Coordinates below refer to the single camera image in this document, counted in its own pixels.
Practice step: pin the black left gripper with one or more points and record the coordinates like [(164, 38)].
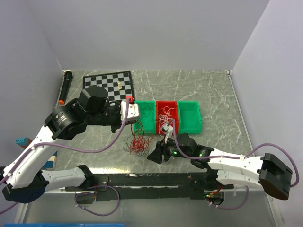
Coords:
[(114, 127)]

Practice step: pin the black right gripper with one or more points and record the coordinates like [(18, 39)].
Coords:
[(162, 149)]

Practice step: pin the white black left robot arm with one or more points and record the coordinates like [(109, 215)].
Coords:
[(24, 180)]

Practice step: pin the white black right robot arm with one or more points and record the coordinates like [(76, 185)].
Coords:
[(266, 172)]

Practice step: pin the cream chess pawn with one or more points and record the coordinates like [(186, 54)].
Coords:
[(119, 85)]

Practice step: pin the black white chessboard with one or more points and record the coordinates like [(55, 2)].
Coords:
[(109, 82)]

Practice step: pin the black marker orange cap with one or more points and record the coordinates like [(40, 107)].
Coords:
[(68, 76)]

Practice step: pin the blue white lego block stack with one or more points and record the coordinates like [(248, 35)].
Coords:
[(50, 164)]

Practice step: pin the blue brown block tower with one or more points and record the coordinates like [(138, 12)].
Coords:
[(23, 142)]

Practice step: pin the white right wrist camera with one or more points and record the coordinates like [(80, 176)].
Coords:
[(167, 130)]

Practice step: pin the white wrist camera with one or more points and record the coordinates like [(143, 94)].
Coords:
[(131, 113), (167, 130)]

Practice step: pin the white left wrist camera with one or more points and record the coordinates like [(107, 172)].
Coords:
[(131, 113)]

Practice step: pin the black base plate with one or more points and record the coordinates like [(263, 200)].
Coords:
[(162, 185)]

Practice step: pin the aluminium rail frame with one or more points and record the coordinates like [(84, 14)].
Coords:
[(237, 207)]

